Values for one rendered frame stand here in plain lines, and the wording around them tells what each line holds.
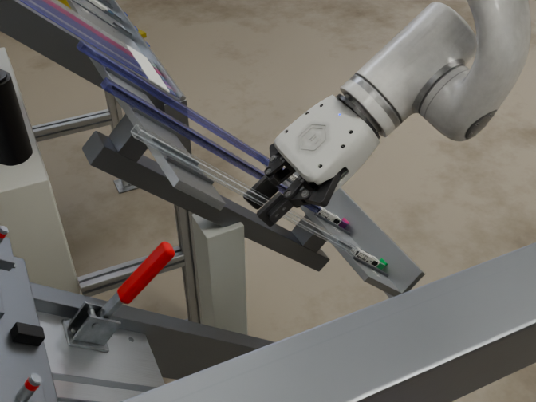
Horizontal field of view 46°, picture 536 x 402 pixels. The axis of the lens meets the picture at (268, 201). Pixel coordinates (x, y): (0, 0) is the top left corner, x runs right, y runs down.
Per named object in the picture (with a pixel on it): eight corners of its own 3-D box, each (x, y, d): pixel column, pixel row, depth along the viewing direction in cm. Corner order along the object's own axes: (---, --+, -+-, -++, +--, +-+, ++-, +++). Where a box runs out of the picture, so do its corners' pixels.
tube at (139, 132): (376, 265, 100) (381, 260, 99) (381, 270, 99) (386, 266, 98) (130, 131, 64) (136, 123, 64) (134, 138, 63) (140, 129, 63)
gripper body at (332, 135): (329, 74, 78) (264, 136, 79) (377, 112, 71) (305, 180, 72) (353, 109, 83) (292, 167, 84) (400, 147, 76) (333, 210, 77)
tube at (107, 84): (339, 224, 107) (343, 219, 107) (344, 229, 106) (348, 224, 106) (100, 84, 71) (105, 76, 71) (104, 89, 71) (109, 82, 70)
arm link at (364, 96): (342, 62, 77) (325, 79, 77) (384, 94, 71) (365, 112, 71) (368, 101, 83) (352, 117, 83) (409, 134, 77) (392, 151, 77)
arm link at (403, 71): (409, 137, 79) (360, 92, 83) (488, 65, 78) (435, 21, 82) (401, 112, 71) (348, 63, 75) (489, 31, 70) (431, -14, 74)
